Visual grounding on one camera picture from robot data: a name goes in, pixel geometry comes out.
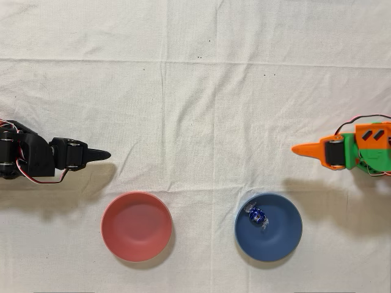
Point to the blue candy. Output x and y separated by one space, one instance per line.
256 215

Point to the white tablecloth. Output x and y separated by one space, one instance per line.
195 122

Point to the green gripper black servo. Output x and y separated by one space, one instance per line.
333 153

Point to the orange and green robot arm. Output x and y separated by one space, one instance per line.
372 143

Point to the blue bowl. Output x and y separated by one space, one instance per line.
281 241

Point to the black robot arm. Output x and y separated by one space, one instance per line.
33 152

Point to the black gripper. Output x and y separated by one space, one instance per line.
74 155

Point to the pink bowl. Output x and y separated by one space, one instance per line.
137 227

